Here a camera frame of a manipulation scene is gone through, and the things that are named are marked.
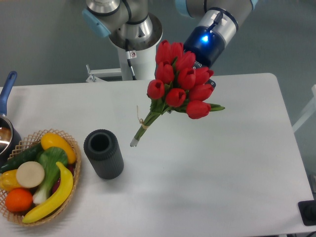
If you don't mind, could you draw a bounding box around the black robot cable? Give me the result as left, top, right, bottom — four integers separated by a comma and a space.
124, 39, 137, 81

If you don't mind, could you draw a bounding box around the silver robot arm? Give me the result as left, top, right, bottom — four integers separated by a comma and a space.
82, 0, 257, 82

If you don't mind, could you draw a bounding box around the black device at edge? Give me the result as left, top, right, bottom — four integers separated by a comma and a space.
298, 200, 316, 226

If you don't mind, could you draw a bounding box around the white frame at right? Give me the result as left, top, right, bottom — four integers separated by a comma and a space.
292, 84, 316, 133

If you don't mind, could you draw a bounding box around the orange fruit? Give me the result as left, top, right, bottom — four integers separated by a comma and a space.
5, 188, 33, 212

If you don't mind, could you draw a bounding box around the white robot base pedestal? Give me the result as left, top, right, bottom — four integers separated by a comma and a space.
86, 45, 157, 82

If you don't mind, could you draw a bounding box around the beige round mushroom cap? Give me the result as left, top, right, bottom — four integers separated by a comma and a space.
16, 161, 45, 188

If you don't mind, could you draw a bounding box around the yellow banana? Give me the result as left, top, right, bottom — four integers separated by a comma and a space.
22, 161, 74, 224

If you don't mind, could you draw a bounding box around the dark grey ribbed vase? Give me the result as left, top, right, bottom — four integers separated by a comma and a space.
83, 129, 124, 180

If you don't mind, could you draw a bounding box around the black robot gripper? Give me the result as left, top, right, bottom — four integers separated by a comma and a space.
193, 59, 216, 88

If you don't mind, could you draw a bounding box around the green bok choy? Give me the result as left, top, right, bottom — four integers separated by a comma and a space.
33, 147, 68, 205

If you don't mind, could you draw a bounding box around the woven wicker basket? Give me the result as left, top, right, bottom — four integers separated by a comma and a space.
0, 129, 81, 227

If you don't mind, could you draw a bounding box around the blue handled saucepan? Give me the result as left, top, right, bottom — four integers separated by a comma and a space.
0, 71, 21, 166

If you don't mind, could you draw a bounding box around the yellow squash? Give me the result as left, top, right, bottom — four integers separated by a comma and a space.
40, 133, 77, 164

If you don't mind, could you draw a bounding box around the red tulip bouquet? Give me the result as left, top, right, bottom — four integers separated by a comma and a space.
130, 40, 224, 147

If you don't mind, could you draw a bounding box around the green cucumber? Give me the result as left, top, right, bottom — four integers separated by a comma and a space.
0, 143, 43, 173

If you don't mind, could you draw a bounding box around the yellow bell pepper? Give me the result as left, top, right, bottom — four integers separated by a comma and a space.
0, 169, 22, 192

